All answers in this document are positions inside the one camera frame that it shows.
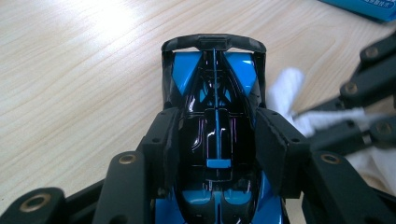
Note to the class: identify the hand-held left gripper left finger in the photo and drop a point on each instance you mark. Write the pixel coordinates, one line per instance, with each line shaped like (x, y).
(162, 146)

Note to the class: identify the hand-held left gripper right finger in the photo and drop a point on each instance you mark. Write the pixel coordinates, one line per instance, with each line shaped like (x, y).
(280, 152)

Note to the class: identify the blue and black toy car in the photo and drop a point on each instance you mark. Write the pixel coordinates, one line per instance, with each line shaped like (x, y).
(218, 137)

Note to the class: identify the white wet wipe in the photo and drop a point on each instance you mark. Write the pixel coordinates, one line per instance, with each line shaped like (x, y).
(285, 90)

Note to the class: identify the blue wet wipes pack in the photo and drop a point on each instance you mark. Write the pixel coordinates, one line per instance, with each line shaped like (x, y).
(367, 7)

